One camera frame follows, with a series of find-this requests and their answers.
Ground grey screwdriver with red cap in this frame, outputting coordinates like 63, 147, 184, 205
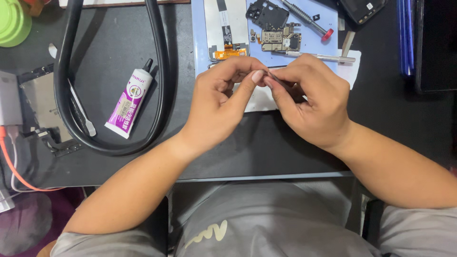
278, 0, 334, 42

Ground metal spudger tool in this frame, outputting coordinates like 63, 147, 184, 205
67, 79, 97, 137

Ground small dark metal part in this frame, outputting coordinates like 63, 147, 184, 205
264, 70, 297, 94

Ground black phone back housing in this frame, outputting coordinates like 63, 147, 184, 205
337, 0, 388, 25

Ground light blue work mat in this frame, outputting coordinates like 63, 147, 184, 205
191, 0, 339, 78

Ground black rubber hose loop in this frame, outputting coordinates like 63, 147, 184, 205
54, 0, 171, 156

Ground black box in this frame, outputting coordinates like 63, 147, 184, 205
415, 0, 457, 94

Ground phone screen with flex cable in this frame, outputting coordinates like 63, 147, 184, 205
204, 0, 250, 62

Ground phone motherboard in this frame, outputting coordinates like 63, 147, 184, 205
258, 23, 302, 53

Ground white cable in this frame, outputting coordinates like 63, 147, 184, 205
6, 126, 40, 193

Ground silver tweezers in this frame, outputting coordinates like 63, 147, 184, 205
273, 50, 356, 63

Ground person's right hand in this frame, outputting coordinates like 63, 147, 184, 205
263, 54, 355, 151

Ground green plastic container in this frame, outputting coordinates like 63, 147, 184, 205
0, 0, 33, 48

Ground white charger block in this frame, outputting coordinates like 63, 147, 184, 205
0, 71, 24, 126

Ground orange cable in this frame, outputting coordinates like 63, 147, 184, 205
0, 126, 65, 192

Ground grey shirt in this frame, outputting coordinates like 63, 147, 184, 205
50, 178, 457, 257

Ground metal phone frame plate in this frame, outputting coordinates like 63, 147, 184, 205
17, 64, 83, 158

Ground white purple glue tube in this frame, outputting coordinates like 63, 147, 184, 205
104, 59, 154, 139

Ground white paper sheet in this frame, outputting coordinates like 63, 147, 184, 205
244, 49, 362, 113

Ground person's left hand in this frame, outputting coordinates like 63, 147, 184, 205
178, 56, 269, 151

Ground black plastic phone cover plate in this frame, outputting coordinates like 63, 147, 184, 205
246, 0, 290, 30

